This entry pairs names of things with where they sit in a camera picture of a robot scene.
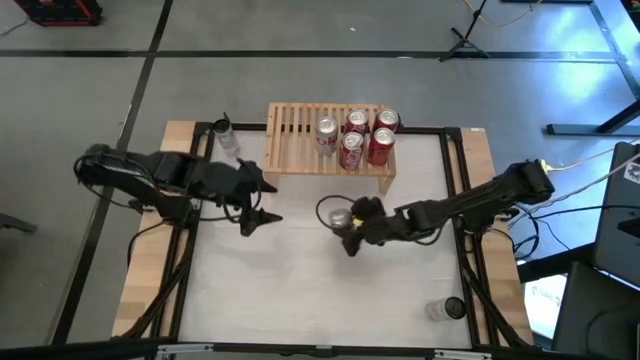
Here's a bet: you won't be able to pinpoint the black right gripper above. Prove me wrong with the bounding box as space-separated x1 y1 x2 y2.
340 196 416 258

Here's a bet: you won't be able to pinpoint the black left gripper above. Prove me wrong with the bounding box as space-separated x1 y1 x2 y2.
193 159 284 238

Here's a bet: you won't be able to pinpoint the silver Diet Coke can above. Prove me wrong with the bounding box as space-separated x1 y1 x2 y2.
327 208 353 231
315 116 340 157

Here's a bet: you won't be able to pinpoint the clear bottle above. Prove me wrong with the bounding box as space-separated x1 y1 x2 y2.
424 295 468 322
212 118 242 158

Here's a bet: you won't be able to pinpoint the red Coca-Cola can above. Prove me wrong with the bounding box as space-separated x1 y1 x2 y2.
339 131 366 172
366 127 397 168
344 109 371 136
373 108 402 134

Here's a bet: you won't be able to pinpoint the wooden slatted shelf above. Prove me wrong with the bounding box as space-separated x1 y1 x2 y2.
263 102 398 196

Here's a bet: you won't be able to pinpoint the black tripod stand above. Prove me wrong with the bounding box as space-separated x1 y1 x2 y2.
438 0 492 63

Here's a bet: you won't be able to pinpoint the grey chair leg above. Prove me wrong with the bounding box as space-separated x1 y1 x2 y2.
0 211 39 235

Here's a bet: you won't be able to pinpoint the grey monitor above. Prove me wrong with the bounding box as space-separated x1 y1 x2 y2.
592 141 640 291

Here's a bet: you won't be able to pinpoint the red and black crate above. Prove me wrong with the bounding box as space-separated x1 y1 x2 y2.
13 0 104 28

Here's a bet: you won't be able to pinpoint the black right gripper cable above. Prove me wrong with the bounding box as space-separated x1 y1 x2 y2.
315 194 357 232

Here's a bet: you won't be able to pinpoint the black aluminium table frame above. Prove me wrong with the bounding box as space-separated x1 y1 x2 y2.
112 121 537 360

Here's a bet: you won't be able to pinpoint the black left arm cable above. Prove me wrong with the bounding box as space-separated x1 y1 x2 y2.
126 219 176 274

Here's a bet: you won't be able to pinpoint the silver camera mount bracket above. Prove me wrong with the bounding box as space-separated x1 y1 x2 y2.
433 349 494 360
154 342 217 360

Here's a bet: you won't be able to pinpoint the black floor cables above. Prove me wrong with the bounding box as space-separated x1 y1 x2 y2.
499 199 606 264

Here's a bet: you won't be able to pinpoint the white cable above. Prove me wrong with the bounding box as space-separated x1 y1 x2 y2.
549 143 640 174
549 152 640 206

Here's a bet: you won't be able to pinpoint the black desk leg frame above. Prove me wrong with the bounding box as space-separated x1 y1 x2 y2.
544 0 640 137

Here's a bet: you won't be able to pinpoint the yellow cable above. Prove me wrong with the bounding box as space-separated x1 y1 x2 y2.
462 0 545 29

